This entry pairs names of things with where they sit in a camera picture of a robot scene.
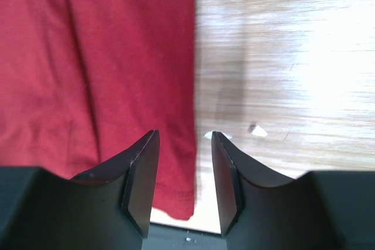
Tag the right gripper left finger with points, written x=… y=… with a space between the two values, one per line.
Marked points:
x=105 y=207

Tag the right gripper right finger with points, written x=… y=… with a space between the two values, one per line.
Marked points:
x=260 y=208

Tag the dark red t shirt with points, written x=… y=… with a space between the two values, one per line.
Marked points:
x=82 y=80

